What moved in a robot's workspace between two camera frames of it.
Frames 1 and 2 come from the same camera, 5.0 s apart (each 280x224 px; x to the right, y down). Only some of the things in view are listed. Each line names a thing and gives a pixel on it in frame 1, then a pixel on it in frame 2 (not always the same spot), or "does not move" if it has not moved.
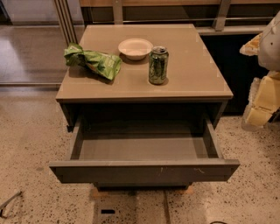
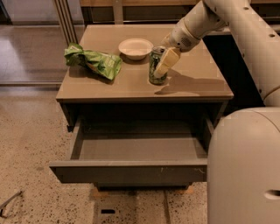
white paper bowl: (136, 48) does not move
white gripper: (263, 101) → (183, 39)
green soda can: (158, 65) does not move
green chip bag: (102, 64) does not move
